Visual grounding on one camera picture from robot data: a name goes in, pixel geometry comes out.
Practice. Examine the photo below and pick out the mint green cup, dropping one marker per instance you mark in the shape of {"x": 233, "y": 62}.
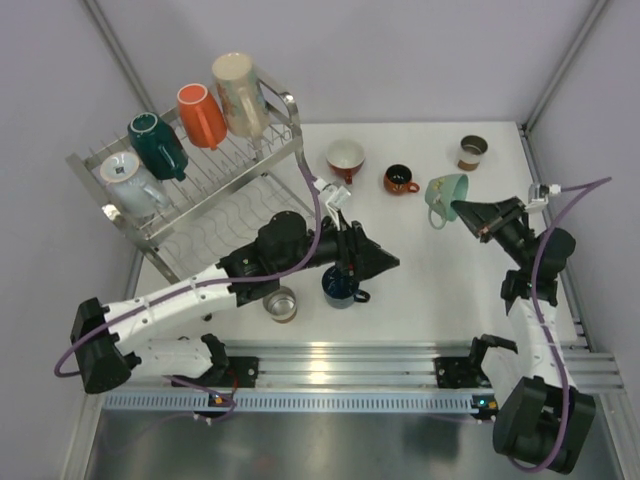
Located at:
{"x": 441, "y": 192}

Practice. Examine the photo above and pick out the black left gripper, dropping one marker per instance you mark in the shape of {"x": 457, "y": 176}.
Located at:
{"x": 360, "y": 256}

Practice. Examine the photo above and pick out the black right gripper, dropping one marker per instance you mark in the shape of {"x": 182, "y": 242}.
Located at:
{"x": 486, "y": 220}

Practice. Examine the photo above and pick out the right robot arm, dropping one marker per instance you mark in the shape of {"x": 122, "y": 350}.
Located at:
{"x": 541, "y": 418}

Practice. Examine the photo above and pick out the aluminium mounting rail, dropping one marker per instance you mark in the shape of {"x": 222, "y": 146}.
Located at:
{"x": 325, "y": 366}

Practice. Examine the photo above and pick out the light blue mug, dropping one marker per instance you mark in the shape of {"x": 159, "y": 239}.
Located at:
{"x": 140, "y": 193}

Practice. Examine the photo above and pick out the small tumbler cork band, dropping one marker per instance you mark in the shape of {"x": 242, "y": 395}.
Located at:
{"x": 471, "y": 151}

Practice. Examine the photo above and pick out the dark green mug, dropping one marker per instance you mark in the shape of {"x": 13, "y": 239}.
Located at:
{"x": 158, "y": 146}

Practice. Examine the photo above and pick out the red cup white interior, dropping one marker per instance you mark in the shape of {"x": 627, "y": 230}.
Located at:
{"x": 345, "y": 158}

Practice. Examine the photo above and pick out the stainless steel dish rack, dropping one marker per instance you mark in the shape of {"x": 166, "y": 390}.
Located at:
{"x": 227, "y": 195}

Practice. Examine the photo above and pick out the slotted cable duct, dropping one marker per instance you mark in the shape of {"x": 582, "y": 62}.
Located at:
{"x": 368, "y": 402}

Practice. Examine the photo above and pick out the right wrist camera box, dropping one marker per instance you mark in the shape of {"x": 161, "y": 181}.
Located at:
{"x": 539, "y": 195}

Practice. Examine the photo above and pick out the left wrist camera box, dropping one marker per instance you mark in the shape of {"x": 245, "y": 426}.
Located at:
{"x": 332, "y": 198}

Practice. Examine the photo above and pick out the dark blue speckled mug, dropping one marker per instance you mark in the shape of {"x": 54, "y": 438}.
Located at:
{"x": 342, "y": 291}

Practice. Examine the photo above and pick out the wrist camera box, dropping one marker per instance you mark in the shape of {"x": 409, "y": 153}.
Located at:
{"x": 332, "y": 198}
{"x": 539, "y": 195}

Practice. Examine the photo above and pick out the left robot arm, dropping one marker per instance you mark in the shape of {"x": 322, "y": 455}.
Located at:
{"x": 117, "y": 342}

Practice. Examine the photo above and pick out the orange black round mug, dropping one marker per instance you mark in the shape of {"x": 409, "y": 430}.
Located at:
{"x": 398, "y": 180}

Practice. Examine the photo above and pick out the tall beige floral mug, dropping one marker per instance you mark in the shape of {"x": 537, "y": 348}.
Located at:
{"x": 238, "y": 87}

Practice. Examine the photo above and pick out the steel tumbler cork base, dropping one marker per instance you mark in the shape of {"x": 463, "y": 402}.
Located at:
{"x": 281, "y": 305}

